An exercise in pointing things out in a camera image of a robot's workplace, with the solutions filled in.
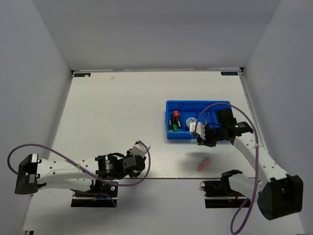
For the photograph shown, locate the yellow capped black highlighter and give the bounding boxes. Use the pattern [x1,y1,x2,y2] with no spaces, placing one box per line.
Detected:
[168,119,174,131]

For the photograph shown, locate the orange capped black highlighter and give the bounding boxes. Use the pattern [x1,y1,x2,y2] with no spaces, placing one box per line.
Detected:
[173,111,182,129]

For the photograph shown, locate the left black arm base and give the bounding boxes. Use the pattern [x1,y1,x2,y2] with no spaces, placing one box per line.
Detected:
[70,180,118,208]

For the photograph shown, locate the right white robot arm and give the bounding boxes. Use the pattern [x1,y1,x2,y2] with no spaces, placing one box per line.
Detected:
[189,108,303,220]

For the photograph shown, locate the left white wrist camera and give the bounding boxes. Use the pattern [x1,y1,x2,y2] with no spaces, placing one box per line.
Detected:
[131,143,147,157]

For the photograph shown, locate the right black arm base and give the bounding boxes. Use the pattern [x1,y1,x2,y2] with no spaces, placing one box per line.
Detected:
[200,180,247,209]

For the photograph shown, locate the pink translucent marker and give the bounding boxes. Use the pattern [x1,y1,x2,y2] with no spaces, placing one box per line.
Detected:
[197,158,211,171]

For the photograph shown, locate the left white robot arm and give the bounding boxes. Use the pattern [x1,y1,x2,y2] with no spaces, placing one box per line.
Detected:
[14,149,147,195]

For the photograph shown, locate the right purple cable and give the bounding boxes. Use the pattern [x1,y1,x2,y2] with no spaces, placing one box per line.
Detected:
[195,103,260,235]

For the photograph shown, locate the left corner label sticker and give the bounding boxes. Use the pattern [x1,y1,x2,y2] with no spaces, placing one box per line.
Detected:
[74,73,91,77]

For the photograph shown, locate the corner label sticker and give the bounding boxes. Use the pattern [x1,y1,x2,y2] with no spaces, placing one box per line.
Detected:
[221,71,238,76]
[74,73,91,77]

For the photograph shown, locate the green capped black highlighter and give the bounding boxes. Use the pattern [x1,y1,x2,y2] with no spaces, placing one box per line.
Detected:
[171,114,178,131]

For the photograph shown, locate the blue divided plastic bin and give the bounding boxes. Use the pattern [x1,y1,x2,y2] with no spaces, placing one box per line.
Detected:
[165,100,230,140]

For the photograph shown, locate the black handled scissors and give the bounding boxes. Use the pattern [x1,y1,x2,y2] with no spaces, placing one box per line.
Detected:
[205,112,209,125]

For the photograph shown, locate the right corner label sticker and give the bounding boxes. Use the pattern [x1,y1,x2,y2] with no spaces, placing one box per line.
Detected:
[221,71,238,76]

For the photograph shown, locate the round blue patterned tin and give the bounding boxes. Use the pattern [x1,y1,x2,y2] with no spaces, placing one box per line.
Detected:
[186,117,197,128]

